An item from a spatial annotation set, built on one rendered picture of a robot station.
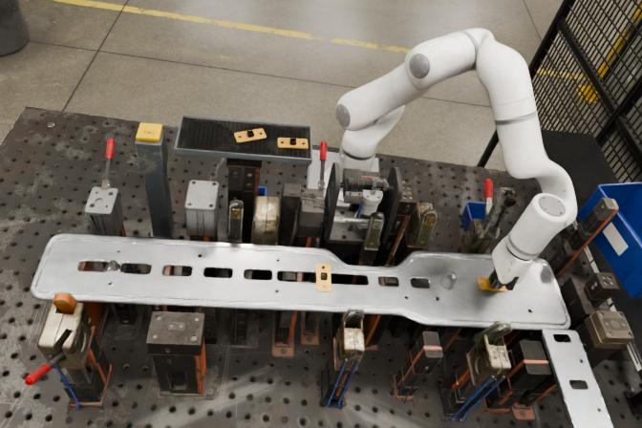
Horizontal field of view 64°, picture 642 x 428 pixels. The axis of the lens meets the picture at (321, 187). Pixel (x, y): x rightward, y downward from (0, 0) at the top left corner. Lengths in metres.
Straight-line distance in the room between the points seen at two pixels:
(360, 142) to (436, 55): 0.52
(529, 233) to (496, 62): 0.39
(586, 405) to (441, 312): 0.39
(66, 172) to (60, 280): 0.72
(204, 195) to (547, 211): 0.83
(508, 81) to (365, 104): 0.47
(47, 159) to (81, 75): 1.59
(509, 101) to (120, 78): 2.80
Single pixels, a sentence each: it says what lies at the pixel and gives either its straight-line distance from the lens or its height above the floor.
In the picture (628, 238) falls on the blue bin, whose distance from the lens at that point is 1.65.
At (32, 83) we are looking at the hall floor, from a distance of 3.66.
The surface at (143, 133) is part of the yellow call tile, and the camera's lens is 1.48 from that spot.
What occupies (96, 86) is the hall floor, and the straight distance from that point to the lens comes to 3.56.
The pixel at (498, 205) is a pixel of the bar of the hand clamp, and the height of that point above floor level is 1.17.
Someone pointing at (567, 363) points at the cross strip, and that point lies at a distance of 1.50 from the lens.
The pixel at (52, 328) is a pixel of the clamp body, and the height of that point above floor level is 1.06.
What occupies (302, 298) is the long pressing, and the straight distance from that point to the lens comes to 1.34.
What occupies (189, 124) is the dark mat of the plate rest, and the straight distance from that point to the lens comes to 1.50.
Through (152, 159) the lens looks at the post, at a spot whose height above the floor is 1.09.
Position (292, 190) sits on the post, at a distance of 1.42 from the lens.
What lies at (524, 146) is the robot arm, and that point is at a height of 1.45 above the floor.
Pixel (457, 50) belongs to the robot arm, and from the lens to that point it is 1.28.
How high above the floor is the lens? 2.16
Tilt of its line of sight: 48 degrees down
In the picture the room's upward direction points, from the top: 12 degrees clockwise
